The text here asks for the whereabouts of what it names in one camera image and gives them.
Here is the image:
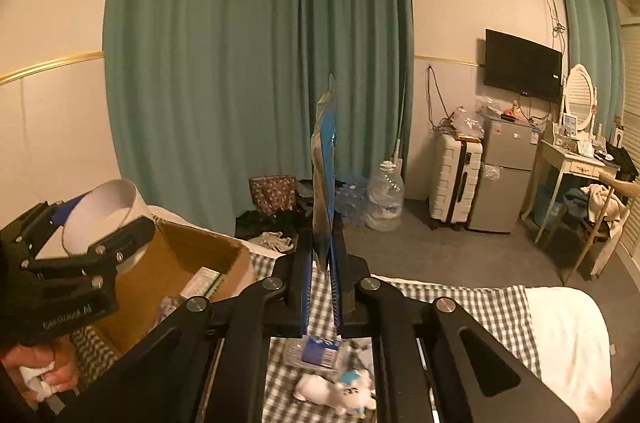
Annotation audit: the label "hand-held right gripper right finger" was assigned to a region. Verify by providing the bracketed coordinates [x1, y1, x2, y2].
[330, 228, 576, 423]

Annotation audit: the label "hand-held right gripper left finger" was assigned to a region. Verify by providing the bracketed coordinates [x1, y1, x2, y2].
[70, 230, 316, 423]

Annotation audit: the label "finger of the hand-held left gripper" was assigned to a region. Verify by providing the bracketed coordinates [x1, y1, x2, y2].
[29, 214, 157, 290]
[0, 200, 77, 272]

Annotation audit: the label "white paper cup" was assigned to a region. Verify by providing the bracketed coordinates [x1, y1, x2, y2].
[62, 179, 153, 276]

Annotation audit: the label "cardboard box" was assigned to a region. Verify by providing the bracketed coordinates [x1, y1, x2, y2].
[92, 220, 258, 354]

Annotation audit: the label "blue foil packet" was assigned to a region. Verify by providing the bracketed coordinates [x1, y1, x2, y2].
[309, 73, 343, 286]

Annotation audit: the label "person's left hand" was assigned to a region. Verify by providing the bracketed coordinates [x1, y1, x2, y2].
[0, 335, 81, 404]

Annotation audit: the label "white cloth on floor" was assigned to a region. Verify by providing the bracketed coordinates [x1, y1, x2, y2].
[248, 231, 296, 252]

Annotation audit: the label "white tissue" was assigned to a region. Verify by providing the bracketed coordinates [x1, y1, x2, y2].
[20, 360, 66, 414]

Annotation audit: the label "pile of dark clothes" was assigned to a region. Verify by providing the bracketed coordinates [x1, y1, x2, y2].
[235, 180, 321, 240]

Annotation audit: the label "pack of water bottles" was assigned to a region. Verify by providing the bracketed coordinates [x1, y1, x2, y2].
[332, 173, 373, 224]

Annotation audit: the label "white blue plush toy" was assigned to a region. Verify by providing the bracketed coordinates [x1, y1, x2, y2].
[292, 368, 377, 416]

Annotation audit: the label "white green medicine box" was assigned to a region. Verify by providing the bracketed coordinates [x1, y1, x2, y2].
[180, 267, 224, 302]

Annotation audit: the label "large clear water jug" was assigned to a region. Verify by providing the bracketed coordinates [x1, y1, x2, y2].
[367, 160, 405, 232]

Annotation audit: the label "floral fabric bag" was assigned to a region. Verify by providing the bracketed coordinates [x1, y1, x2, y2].
[249, 174, 298, 216]

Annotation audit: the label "checked blanket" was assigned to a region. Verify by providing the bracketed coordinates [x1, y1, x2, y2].
[70, 215, 543, 423]

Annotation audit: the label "white pole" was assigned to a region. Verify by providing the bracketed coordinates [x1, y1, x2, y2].
[392, 93, 407, 171]

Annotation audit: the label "white suitcase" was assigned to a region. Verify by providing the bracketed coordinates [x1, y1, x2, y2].
[429, 134, 483, 231]

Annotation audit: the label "grey mini fridge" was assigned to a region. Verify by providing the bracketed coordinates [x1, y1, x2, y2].
[467, 113, 543, 234]

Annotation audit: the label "wide green curtain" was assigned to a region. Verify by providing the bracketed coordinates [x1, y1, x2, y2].
[102, 0, 301, 236]

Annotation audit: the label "clear plastic bags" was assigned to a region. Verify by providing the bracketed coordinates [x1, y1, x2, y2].
[440, 105, 486, 140]

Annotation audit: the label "blue bin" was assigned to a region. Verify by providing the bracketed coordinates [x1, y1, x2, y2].
[532, 183, 568, 229]

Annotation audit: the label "white duvet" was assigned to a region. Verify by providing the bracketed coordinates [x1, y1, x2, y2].
[520, 285, 613, 423]

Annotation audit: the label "green corner curtain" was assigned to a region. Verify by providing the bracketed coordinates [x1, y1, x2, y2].
[295, 0, 416, 184]

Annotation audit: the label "white vanity table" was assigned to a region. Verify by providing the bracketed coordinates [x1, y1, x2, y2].
[522, 120, 621, 249]

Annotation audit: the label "cream cloth on chair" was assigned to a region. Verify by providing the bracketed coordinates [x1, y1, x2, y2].
[580, 184, 631, 249]

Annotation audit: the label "wooden chair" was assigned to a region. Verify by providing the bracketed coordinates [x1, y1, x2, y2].
[565, 175, 640, 284]

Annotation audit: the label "black bag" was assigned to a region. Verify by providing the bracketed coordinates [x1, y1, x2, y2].
[605, 140, 639, 181]

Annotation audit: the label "white oval vanity mirror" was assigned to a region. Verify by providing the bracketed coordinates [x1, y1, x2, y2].
[565, 64, 599, 134]

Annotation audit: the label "white louvred wardrobe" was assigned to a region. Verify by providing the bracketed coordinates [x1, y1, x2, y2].
[597, 10, 640, 269]

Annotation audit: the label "narrow green window curtain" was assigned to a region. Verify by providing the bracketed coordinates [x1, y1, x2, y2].
[555, 0, 626, 138]

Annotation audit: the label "black wall cable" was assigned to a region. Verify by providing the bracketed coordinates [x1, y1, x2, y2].
[426, 64, 451, 128]

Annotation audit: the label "black wall television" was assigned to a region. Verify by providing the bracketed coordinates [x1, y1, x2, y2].
[484, 29, 563, 104]

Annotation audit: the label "air conditioner cable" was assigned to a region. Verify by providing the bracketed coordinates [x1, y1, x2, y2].
[547, 0, 568, 48]

